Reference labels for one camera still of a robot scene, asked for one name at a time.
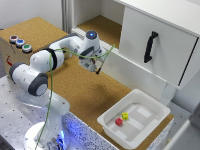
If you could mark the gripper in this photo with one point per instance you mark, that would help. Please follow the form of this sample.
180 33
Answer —
87 62

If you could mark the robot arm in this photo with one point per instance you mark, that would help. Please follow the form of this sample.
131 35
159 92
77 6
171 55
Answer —
40 60

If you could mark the white cabinet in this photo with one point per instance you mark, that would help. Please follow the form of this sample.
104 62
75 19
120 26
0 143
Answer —
110 66

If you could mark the green button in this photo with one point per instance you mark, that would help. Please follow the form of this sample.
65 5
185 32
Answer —
26 48

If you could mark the yellow block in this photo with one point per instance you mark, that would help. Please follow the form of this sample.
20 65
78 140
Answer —
125 116

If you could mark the pink block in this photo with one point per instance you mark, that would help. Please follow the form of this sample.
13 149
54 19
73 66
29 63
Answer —
118 121

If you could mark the blue button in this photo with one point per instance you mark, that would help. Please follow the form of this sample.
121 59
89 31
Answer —
20 43

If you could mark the white sliding door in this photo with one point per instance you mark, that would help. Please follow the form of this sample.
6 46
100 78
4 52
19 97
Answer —
156 46

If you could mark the white plastic box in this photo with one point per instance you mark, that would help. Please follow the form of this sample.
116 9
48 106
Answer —
133 118

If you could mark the red button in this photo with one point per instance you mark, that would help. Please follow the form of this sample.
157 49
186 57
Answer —
13 39

